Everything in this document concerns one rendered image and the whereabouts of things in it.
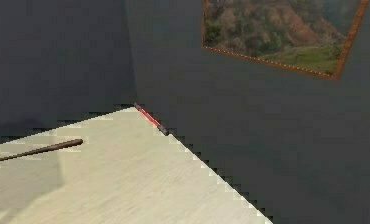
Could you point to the pale wooden chest of drawers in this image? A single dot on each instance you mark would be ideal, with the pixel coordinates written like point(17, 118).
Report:
point(126, 180)

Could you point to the red and black pen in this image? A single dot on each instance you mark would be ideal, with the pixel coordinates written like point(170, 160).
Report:
point(150, 118)

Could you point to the brown framed landscape picture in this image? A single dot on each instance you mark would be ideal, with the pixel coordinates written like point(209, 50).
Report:
point(273, 30)

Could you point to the dark brown baseball bat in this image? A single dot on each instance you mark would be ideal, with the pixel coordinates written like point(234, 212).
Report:
point(56, 147)

